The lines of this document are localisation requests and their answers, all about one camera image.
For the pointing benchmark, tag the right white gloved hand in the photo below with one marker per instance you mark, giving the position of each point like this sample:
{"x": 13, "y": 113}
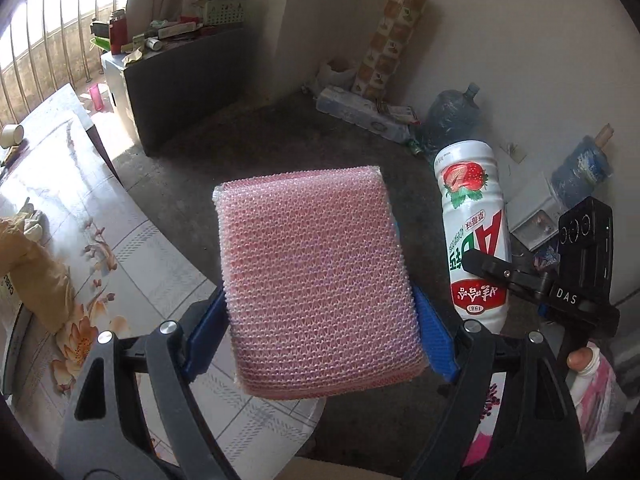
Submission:
{"x": 599, "y": 401}

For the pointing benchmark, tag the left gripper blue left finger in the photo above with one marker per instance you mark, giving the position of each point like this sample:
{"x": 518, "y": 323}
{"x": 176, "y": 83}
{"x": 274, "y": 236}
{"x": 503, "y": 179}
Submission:
{"x": 203, "y": 324}

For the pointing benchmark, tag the metal window railing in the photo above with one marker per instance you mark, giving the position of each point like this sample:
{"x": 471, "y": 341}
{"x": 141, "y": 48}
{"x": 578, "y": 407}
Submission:
{"x": 47, "y": 44}

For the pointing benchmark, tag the blue water jug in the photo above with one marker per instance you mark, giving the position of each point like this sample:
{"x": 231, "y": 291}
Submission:
{"x": 451, "y": 118}
{"x": 583, "y": 170}

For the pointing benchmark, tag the white paper cup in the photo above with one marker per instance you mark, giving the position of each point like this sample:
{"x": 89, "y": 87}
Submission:
{"x": 11, "y": 135}

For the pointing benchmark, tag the red thermos bottle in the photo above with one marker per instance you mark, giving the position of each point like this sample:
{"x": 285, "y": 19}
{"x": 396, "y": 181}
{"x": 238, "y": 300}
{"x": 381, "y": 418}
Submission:
{"x": 117, "y": 30}

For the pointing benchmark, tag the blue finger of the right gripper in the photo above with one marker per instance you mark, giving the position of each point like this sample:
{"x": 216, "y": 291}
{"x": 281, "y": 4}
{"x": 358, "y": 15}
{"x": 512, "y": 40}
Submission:
{"x": 489, "y": 268}

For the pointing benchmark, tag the tan paper bag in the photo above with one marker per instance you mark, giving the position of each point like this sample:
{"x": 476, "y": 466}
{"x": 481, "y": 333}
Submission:
{"x": 42, "y": 283}

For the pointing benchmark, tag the strawberry milk bottle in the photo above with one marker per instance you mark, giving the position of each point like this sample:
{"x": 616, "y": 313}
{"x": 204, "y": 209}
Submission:
{"x": 473, "y": 217}

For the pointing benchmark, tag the pink bubble wrap package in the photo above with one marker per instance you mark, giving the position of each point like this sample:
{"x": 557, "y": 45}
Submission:
{"x": 316, "y": 285}

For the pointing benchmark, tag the grey cabinet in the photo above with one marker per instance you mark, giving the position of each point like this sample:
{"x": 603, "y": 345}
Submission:
{"x": 172, "y": 89}

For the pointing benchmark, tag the floral tablecloth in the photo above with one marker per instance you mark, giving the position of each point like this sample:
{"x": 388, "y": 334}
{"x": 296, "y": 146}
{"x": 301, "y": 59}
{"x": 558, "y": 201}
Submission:
{"x": 128, "y": 278}

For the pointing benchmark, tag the green plastic basket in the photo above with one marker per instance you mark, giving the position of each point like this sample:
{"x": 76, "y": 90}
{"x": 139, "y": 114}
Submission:
{"x": 223, "y": 12}

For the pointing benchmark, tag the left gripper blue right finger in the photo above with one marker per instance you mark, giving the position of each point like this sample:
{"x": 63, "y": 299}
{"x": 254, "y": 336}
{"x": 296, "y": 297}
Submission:
{"x": 421, "y": 337}

